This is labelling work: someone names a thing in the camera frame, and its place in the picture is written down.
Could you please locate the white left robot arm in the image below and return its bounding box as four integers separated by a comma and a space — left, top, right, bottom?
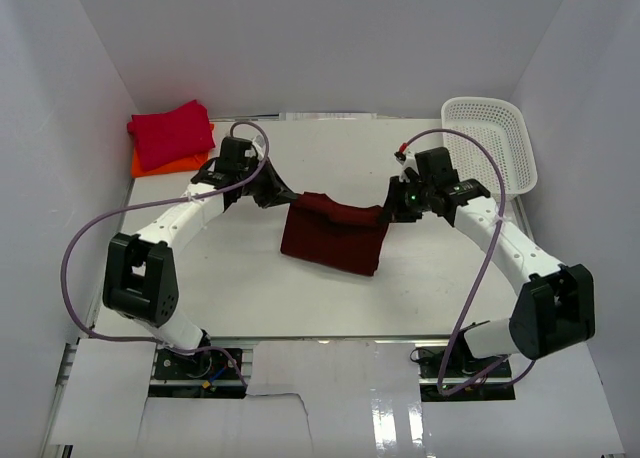
102, 136, 298, 356

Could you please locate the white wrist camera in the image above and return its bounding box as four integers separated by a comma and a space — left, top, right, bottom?
252, 134, 269, 160
394, 144, 420, 182

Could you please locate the white perforated plastic basket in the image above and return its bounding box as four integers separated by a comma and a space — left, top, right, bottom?
441, 97, 538, 200

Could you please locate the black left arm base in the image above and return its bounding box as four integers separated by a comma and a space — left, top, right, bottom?
148, 348, 246, 399

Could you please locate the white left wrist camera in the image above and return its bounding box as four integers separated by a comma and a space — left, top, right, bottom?
252, 134, 269, 160

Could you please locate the folded bright red t-shirt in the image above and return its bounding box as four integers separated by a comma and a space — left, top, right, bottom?
127, 100, 215, 178

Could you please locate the dark red t-shirt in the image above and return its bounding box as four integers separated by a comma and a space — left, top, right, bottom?
280, 192, 388, 277

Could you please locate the folded orange t-shirt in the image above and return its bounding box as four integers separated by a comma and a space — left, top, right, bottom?
131, 123, 215, 178

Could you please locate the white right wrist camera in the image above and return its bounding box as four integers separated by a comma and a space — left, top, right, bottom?
394, 144, 420, 182

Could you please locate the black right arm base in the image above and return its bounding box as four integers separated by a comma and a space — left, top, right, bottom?
409, 346, 516, 403

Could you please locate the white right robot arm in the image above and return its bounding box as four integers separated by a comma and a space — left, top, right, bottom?
382, 147, 596, 372

